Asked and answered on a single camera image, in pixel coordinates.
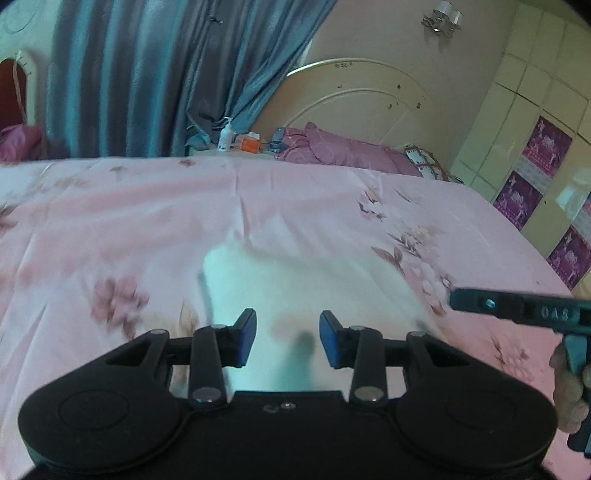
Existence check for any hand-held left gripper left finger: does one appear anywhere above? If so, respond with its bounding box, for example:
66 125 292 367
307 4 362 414
105 308 257 411

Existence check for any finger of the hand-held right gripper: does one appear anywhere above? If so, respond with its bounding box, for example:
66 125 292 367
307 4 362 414
449 287 532 321

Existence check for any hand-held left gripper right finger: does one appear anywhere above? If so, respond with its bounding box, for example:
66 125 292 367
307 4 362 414
320 310 455 409

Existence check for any white small garment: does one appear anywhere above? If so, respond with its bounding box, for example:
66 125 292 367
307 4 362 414
198 210 444 393

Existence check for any person's right hand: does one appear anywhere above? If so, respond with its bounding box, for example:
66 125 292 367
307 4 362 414
550 342 588 435

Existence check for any patterned pillow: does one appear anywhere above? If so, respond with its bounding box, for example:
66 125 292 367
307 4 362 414
404 144 465 184

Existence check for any pink floral bed sheet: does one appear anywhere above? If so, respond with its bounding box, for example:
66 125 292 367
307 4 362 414
0 154 591 480

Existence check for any cream wardrobe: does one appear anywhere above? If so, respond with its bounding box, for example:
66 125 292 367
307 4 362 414
450 4 591 291

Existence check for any purple quilt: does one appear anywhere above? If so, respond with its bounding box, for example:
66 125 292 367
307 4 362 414
276 121 421 176

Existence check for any white nightstand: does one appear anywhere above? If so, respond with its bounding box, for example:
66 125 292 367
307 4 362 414
185 144 278 160

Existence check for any white pump bottle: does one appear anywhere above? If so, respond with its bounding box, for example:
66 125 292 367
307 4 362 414
218 117 235 152

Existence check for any cream arched headboard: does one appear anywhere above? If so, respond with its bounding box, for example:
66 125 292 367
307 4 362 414
252 58 455 158

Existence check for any blue grey curtain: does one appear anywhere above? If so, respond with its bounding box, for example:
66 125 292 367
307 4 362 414
44 0 340 160

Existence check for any red headboard with white trim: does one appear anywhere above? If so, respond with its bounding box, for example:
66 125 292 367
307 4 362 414
0 50 38 132

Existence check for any purple wall poster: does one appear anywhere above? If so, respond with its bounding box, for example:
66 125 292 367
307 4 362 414
493 171 543 230
547 228 591 289
524 116 573 169

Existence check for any wall lamp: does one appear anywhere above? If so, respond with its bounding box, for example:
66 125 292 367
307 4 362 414
421 0 464 35

